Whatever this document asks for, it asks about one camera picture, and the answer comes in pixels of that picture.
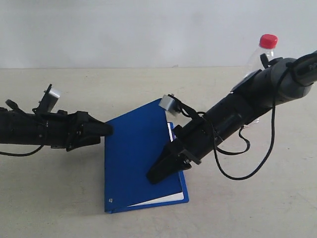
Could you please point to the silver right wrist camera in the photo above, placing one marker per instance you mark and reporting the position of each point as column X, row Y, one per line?
column 170, row 105

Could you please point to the blue notebook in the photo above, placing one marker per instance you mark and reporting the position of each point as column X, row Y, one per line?
column 138, row 139

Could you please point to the clear water bottle red label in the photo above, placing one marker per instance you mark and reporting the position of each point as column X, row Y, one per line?
column 267, row 44

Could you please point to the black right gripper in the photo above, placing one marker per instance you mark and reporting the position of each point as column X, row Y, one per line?
column 193, row 141

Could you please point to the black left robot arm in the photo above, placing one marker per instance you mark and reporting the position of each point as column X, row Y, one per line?
column 26, row 129

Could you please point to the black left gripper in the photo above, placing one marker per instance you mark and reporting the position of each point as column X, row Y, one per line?
column 76, row 130

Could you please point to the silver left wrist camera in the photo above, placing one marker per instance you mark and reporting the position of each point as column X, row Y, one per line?
column 49, row 100

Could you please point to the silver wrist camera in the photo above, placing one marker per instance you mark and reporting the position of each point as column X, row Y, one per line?
column 49, row 100
column 170, row 105

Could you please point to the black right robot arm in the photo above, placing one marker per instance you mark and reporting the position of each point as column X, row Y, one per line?
column 281, row 80

